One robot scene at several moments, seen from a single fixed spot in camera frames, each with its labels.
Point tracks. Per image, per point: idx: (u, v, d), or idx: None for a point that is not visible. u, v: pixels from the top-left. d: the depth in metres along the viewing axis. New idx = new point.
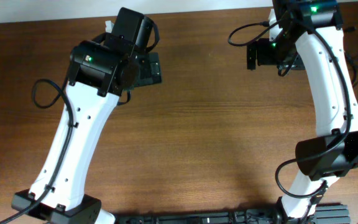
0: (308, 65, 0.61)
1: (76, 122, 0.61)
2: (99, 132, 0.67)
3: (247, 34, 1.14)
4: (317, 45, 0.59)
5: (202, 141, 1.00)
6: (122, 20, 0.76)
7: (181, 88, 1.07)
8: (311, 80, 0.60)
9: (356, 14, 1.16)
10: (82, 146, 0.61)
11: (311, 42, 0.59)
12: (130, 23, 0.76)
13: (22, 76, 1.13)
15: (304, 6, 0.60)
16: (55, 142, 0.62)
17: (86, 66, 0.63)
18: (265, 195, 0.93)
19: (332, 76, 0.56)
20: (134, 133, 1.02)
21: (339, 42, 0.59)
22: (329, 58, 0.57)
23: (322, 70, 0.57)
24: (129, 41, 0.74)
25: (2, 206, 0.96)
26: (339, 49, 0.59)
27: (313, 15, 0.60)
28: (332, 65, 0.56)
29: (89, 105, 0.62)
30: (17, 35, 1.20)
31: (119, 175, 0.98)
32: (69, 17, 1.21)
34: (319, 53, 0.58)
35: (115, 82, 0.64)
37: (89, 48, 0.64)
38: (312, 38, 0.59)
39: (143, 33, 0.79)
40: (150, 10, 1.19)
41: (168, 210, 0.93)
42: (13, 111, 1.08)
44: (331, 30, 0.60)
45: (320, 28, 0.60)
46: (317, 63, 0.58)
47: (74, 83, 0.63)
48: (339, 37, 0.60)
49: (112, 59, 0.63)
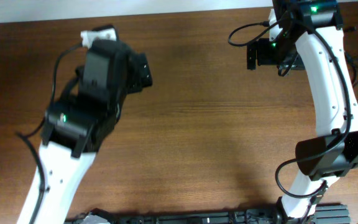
0: (307, 65, 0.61)
1: (46, 186, 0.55)
2: (75, 190, 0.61)
3: (247, 34, 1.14)
4: (317, 45, 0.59)
5: (202, 141, 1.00)
6: (91, 61, 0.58)
7: (181, 88, 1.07)
8: (312, 82, 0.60)
9: (356, 14, 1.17)
10: (54, 210, 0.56)
11: (311, 42, 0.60)
12: (100, 65, 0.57)
13: (21, 76, 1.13)
15: (305, 7, 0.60)
16: (26, 203, 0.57)
17: (59, 127, 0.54)
18: (265, 195, 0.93)
19: (332, 76, 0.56)
20: (134, 133, 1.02)
21: (339, 42, 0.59)
22: (329, 58, 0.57)
23: (322, 70, 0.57)
24: (104, 88, 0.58)
25: (1, 206, 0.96)
26: (339, 48, 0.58)
27: (314, 15, 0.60)
28: (332, 65, 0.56)
29: (61, 168, 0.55)
30: (17, 35, 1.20)
31: (119, 175, 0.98)
32: (69, 17, 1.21)
34: (318, 53, 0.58)
35: (91, 142, 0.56)
37: (64, 106, 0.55)
38: (312, 38, 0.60)
39: (118, 68, 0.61)
40: (151, 10, 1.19)
41: (169, 211, 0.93)
42: (12, 112, 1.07)
44: (332, 30, 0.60)
45: (320, 28, 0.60)
46: (318, 64, 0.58)
47: (47, 143, 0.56)
48: (339, 36, 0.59)
49: (89, 119, 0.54)
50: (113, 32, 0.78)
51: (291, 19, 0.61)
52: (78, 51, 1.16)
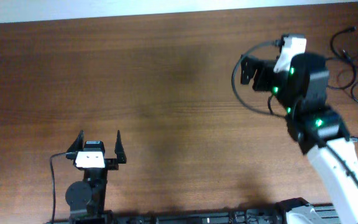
0: (319, 173, 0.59)
1: None
2: None
3: (247, 35, 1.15)
4: (330, 160, 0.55)
5: (202, 140, 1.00)
6: (73, 201, 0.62)
7: (180, 88, 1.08)
8: (330, 185, 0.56)
9: (357, 14, 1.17)
10: None
11: (321, 157, 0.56)
12: (82, 197, 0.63)
13: (22, 77, 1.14)
15: (310, 121, 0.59)
16: None
17: None
18: (265, 195, 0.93)
19: (350, 186, 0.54)
20: (133, 133, 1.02)
21: (352, 155, 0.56)
22: (345, 170, 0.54)
23: (338, 182, 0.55)
24: (92, 210, 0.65)
25: (0, 206, 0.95)
26: (352, 162, 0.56)
27: (319, 129, 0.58)
28: (349, 178, 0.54)
29: None
30: (18, 35, 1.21)
31: (119, 175, 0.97)
32: (69, 17, 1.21)
34: (332, 168, 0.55)
35: None
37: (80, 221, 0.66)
38: (323, 150, 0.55)
39: (100, 192, 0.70)
40: (151, 10, 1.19)
41: (169, 211, 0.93)
42: (13, 111, 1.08)
44: (342, 141, 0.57)
45: (330, 142, 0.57)
46: (335, 181, 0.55)
47: None
48: (350, 148, 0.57)
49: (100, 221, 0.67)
50: (100, 156, 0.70)
51: (299, 136, 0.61)
52: (78, 52, 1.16)
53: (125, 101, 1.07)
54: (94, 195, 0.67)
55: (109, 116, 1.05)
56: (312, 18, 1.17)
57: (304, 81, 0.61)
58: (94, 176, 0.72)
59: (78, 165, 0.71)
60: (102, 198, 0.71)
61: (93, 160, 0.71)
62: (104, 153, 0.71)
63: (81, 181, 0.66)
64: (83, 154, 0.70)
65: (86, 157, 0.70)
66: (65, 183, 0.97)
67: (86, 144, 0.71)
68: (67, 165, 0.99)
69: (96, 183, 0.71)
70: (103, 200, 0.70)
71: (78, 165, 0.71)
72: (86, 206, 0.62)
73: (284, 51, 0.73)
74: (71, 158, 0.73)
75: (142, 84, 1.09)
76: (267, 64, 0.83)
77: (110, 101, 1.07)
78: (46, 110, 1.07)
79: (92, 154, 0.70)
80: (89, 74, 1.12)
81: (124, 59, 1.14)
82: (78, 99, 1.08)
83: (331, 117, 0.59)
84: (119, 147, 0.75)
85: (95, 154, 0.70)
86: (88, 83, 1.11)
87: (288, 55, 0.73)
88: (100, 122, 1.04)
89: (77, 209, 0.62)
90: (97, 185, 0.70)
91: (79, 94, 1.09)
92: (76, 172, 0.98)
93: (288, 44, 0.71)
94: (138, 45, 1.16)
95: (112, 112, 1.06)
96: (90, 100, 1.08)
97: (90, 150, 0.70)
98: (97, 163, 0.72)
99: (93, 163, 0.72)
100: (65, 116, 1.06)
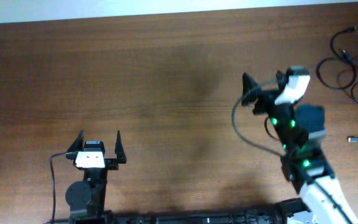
0: (314, 211, 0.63)
1: None
2: None
3: (247, 35, 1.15)
4: (319, 195, 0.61)
5: (202, 140, 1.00)
6: (73, 201, 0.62)
7: (180, 88, 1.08)
8: (319, 216, 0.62)
9: None
10: None
11: (310, 193, 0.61)
12: (82, 197, 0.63)
13: (21, 78, 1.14)
15: (298, 163, 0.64)
16: None
17: None
18: (265, 195, 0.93)
19: (336, 218, 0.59)
20: (133, 133, 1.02)
21: (337, 190, 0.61)
22: (332, 203, 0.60)
23: (328, 216, 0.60)
24: (91, 210, 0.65)
25: (1, 206, 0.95)
26: (338, 195, 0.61)
27: (309, 170, 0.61)
28: (335, 210, 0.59)
29: None
30: (18, 35, 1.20)
31: (119, 175, 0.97)
32: (69, 17, 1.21)
34: (321, 201, 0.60)
35: None
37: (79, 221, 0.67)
38: (311, 187, 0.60)
39: (100, 191, 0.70)
40: (151, 10, 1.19)
41: (169, 211, 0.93)
42: (13, 112, 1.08)
44: (327, 179, 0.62)
45: (319, 179, 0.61)
46: (325, 214, 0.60)
47: None
48: (335, 183, 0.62)
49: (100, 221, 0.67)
50: (100, 156, 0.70)
51: (290, 178, 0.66)
52: (78, 52, 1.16)
53: (125, 101, 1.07)
54: (94, 195, 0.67)
55: (109, 116, 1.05)
56: (313, 17, 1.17)
57: (302, 134, 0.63)
58: (94, 176, 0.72)
59: (78, 165, 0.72)
60: (102, 197, 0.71)
61: (93, 160, 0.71)
62: (104, 153, 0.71)
63: (81, 181, 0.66)
64: (83, 154, 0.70)
65: (86, 157, 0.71)
66: (65, 183, 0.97)
67: (86, 144, 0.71)
68: (67, 165, 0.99)
69: (96, 182, 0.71)
70: (103, 200, 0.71)
71: (78, 165, 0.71)
72: (86, 206, 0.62)
73: (287, 90, 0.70)
74: (71, 158, 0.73)
75: (142, 84, 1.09)
76: (270, 96, 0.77)
77: (110, 101, 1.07)
78: (46, 110, 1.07)
79: (92, 154, 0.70)
80: (89, 75, 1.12)
81: (123, 59, 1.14)
82: (78, 99, 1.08)
83: (317, 160, 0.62)
84: (119, 148, 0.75)
85: (95, 154, 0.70)
86: (88, 83, 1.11)
87: (291, 93, 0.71)
88: (100, 122, 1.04)
89: (77, 209, 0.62)
90: (97, 185, 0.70)
91: (79, 94, 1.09)
92: (76, 172, 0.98)
93: (292, 83, 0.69)
94: (138, 45, 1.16)
95: (112, 112, 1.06)
96: (90, 100, 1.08)
97: (90, 150, 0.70)
98: (97, 163, 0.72)
99: (92, 163, 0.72)
100: (65, 116, 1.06)
